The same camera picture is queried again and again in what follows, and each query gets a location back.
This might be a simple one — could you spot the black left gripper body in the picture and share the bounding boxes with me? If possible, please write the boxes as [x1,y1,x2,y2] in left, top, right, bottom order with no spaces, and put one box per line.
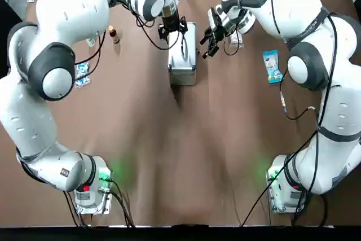
[161,14,182,31]

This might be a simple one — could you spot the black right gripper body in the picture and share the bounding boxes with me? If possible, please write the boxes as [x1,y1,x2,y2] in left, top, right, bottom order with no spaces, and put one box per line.
[209,12,230,41]

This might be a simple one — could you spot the white gauze packet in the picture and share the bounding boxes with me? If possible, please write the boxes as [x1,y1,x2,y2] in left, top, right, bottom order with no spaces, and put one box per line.
[228,32,245,49]

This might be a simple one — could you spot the silver aluminium medicine case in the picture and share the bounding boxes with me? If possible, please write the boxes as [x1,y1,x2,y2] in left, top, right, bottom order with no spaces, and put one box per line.
[167,21,198,86]

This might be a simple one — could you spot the blue cotton swab packet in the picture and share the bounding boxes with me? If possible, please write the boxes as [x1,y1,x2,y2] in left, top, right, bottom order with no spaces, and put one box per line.
[262,49,284,85]

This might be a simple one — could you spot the brown bottle orange cap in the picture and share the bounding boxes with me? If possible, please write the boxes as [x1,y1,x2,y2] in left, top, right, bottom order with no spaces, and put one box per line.
[108,25,121,45]

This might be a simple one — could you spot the blue white capsule bag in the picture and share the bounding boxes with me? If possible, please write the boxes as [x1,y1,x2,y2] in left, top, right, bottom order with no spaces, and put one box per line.
[74,62,93,88]

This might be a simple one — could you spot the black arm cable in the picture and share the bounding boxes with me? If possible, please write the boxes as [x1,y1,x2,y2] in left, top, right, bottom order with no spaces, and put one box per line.
[238,0,339,196]
[73,0,189,80]

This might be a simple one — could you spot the black cable silver connector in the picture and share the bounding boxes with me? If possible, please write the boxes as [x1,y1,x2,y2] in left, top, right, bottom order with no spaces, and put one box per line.
[278,74,319,120]

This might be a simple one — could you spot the black base cable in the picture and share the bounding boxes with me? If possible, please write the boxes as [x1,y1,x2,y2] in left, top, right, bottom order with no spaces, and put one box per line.
[241,130,331,227]
[63,177,137,228]

